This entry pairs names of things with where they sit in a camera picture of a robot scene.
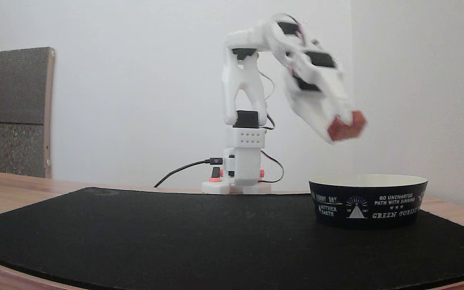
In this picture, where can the brown square block toy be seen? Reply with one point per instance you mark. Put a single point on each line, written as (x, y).
(346, 127)

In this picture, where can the navy paper bowl white print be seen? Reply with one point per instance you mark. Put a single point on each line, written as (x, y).
(367, 205)

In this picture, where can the black desk mat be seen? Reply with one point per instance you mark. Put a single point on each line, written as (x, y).
(199, 237)

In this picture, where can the grey board wooden frame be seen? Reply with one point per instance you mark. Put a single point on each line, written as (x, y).
(12, 112)

